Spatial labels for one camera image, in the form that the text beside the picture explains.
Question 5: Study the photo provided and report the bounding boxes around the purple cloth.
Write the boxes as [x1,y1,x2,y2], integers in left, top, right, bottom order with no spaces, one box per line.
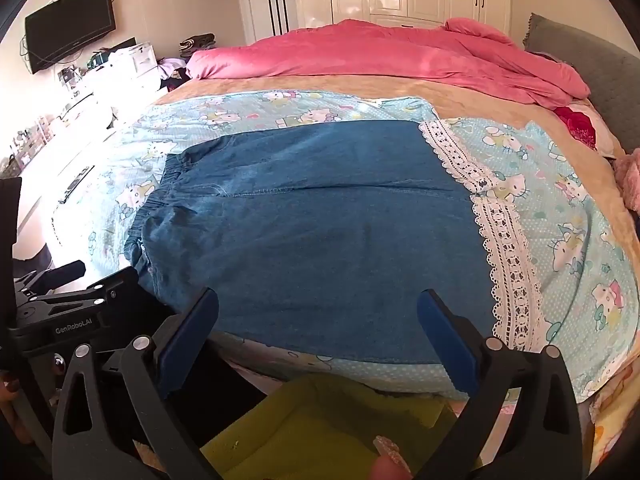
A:
[157,57,189,81]

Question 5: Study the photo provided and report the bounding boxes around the folded dark clothes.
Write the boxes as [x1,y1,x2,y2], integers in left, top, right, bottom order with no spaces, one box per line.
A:
[178,33,217,57]

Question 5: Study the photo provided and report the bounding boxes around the person's left hand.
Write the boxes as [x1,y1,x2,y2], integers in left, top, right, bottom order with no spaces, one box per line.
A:
[0,369,32,447]

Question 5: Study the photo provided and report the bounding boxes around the pink plush toy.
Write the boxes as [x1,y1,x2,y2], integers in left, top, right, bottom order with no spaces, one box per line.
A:
[613,148,640,212]

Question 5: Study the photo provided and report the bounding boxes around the clear cosmetic organizer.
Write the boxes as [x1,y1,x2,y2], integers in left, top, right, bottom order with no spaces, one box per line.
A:
[7,114,57,171]

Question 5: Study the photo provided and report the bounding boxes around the black remote control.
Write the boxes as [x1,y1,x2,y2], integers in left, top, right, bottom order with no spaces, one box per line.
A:
[57,164,96,205]

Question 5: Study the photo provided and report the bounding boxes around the light blue cartoon printed blanket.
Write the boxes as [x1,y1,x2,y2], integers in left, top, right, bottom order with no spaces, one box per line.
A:
[50,88,632,404]

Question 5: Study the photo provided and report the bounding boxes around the pink duvet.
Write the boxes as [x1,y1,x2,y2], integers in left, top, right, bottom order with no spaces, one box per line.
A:
[186,17,592,110]

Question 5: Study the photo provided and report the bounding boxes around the person's right hand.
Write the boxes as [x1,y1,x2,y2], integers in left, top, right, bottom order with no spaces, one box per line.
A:
[369,435,414,480]

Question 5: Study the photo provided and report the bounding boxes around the grey padded headboard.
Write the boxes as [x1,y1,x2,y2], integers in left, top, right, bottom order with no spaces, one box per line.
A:
[522,12,640,162]

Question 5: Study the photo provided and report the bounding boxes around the white desk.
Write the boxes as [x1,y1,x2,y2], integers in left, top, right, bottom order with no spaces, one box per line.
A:
[0,60,168,261]

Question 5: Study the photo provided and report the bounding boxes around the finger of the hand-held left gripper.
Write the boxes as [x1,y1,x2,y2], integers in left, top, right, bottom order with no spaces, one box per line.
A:
[14,259,88,305]
[24,265,142,319]

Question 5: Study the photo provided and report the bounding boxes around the orange floral bed sheet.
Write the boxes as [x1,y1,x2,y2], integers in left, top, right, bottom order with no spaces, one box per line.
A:
[589,355,640,463]

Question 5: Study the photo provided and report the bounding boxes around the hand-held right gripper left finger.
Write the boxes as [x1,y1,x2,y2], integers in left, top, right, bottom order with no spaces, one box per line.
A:
[51,287,223,480]

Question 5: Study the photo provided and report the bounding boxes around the white drawer box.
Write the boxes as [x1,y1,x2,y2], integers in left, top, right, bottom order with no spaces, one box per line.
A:
[107,42,162,82]

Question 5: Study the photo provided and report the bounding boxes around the yellow-green garment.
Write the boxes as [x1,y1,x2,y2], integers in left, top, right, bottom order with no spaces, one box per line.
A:
[200,372,482,480]

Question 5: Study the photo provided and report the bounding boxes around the blue denim pants lace trim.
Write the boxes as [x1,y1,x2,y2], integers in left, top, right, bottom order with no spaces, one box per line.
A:
[125,120,547,367]

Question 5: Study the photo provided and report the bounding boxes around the black wall television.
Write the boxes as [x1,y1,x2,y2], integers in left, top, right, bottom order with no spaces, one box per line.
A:
[23,0,117,75]

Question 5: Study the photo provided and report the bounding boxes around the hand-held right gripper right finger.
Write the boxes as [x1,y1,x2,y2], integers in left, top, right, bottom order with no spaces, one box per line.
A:
[416,288,584,480]

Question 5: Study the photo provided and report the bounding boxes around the red floral cloth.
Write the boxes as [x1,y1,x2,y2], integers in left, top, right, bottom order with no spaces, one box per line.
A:
[552,104,599,152]

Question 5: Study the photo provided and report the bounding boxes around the tan bed sheet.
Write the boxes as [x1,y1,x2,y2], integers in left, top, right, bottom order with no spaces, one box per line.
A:
[152,74,640,321]

